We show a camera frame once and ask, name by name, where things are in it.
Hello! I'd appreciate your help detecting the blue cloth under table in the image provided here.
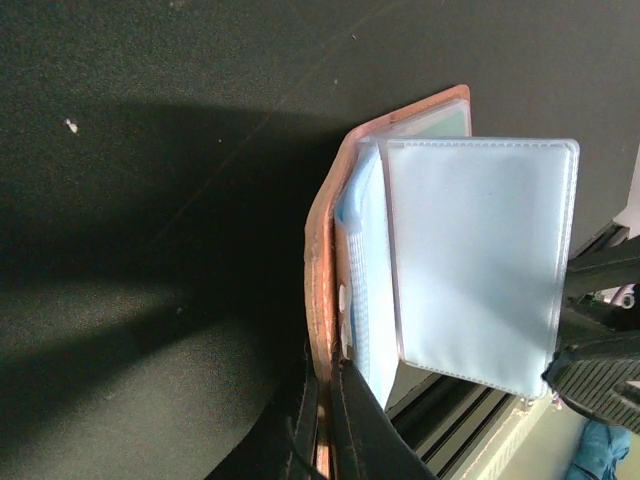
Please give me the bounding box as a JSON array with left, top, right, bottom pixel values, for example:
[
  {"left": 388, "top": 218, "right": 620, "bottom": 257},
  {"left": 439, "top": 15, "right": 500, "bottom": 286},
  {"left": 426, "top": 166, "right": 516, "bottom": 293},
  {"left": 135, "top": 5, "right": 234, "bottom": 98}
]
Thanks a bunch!
[{"left": 564, "top": 420, "right": 632, "bottom": 480}]

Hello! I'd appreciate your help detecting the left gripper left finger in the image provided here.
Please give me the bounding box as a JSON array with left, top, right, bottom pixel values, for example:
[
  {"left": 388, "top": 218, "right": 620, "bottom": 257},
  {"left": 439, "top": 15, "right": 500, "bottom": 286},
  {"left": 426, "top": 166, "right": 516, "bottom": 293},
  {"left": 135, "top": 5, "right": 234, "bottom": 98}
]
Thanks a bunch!
[{"left": 207, "top": 345, "right": 320, "bottom": 480}]

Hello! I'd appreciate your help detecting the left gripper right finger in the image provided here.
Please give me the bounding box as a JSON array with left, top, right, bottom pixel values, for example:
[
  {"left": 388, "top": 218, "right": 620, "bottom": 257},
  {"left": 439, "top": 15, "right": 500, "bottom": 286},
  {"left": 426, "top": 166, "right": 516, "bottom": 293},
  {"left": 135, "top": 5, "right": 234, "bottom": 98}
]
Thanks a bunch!
[{"left": 330, "top": 353, "right": 436, "bottom": 480}]

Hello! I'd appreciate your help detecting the brown leather card holder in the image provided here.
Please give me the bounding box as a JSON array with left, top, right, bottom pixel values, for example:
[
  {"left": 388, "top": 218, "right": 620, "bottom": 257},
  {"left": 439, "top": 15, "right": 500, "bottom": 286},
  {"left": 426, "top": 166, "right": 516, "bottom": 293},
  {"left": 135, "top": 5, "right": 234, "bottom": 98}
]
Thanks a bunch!
[{"left": 303, "top": 83, "right": 582, "bottom": 416}]

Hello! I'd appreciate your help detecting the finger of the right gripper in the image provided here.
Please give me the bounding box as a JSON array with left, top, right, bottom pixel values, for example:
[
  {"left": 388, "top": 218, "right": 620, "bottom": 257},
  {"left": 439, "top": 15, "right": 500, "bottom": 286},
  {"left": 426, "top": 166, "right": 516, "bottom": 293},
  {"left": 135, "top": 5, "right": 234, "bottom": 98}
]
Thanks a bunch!
[
  {"left": 563, "top": 239, "right": 640, "bottom": 308},
  {"left": 542, "top": 339, "right": 639, "bottom": 425}
]

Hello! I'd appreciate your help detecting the black aluminium front rail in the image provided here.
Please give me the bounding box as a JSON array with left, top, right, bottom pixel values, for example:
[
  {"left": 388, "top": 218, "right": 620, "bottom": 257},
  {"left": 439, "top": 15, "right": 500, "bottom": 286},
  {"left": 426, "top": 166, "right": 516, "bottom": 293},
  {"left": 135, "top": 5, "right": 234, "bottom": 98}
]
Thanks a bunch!
[{"left": 388, "top": 223, "right": 639, "bottom": 479}]

